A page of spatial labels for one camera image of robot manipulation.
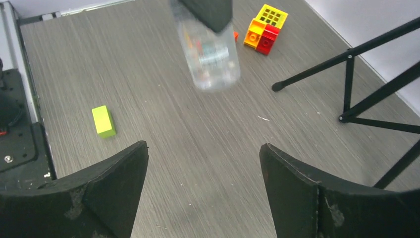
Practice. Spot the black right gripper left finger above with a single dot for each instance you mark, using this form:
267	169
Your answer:
99	201

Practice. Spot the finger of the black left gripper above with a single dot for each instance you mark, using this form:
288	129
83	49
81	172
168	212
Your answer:
214	14

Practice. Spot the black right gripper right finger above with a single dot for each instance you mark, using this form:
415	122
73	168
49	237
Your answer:
307	202

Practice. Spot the clear small cup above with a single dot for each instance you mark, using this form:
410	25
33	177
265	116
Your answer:
211	57

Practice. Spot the small orange cube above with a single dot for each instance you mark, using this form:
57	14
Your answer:
235	34

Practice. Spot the red orange toy block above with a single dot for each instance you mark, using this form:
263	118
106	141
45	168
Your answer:
261	36

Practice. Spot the yellow green toy block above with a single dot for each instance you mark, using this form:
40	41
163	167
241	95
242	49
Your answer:
272	15

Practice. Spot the green rectangular block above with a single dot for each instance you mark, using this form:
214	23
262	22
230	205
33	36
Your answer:
103	122

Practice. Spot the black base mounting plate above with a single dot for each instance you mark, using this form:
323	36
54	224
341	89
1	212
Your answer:
25	158

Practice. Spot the black music stand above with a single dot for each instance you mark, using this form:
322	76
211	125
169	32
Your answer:
306	116

